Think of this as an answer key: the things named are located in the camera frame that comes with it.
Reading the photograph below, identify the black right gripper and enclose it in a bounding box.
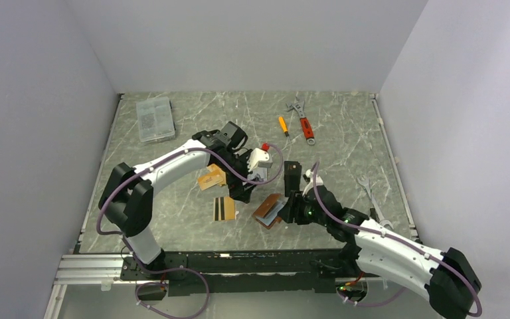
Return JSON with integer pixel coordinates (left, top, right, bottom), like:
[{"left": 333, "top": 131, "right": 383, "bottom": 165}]
[{"left": 278, "top": 190, "right": 329, "bottom": 227}]

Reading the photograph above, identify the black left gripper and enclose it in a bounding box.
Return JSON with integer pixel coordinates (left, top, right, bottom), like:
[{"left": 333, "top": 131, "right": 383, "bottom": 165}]
[{"left": 215, "top": 150, "right": 260, "bottom": 203}]

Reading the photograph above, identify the brown leather card holder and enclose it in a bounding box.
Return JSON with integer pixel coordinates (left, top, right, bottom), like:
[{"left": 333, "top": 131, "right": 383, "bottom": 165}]
[{"left": 252, "top": 193, "right": 288, "bottom": 229}]

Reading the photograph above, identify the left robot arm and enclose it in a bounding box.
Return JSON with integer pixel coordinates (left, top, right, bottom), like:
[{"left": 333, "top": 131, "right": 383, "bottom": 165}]
[{"left": 98, "top": 122, "right": 273, "bottom": 279}]

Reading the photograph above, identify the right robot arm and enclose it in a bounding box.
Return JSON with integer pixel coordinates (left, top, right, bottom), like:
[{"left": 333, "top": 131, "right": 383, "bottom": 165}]
[{"left": 278, "top": 185, "right": 481, "bottom": 318}]

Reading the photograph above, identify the gold card with stripes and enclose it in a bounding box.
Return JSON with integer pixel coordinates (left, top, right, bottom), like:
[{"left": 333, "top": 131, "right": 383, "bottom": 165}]
[{"left": 213, "top": 196, "right": 236, "bottom": 221}]

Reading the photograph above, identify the gold card stack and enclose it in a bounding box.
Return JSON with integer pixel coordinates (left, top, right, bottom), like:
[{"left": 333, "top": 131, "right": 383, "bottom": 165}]
[{"left": 197, "top": 164, "right": 226, "bottom": 191}]

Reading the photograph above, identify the black card wallet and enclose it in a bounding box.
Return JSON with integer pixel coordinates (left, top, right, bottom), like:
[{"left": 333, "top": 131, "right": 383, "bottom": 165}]
[{"left": 284, "top": 161, "right": 302, "bottom": 197}]

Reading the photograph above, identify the silver combination wrench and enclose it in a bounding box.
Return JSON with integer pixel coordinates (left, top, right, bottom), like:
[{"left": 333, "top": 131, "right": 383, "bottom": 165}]
[{"left": 357, "top": 175, "right": 394, "bottom": 231}]

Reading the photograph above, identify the red adjustable wrench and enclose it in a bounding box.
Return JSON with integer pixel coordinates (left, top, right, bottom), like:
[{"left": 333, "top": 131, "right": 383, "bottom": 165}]
[{"left": 286, "top": 97, "right": 315, "bottom": 146}]

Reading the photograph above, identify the clear plastic parts box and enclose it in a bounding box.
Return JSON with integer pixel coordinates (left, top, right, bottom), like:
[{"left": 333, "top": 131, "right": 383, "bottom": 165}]
[{"left": 136, "top": 96, "right": 176, "bottom": 142}]

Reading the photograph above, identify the black aluminium base frame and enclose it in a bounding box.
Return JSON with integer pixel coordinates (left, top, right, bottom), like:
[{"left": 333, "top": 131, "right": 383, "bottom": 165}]
[{"left": 52, "top": 239, "right": 443, "bottom": 296}]

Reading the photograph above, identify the orange handle screwdriver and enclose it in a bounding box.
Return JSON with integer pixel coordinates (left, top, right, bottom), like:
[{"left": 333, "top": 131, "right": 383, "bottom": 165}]
[{"left": 278, "top": 116, "right": 291, "bottom": 141}]

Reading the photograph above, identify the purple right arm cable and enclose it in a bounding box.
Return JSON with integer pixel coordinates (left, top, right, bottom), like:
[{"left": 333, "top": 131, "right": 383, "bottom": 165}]
[{"left": 309, "top": 161, "right": 483, "bottom": 318}]

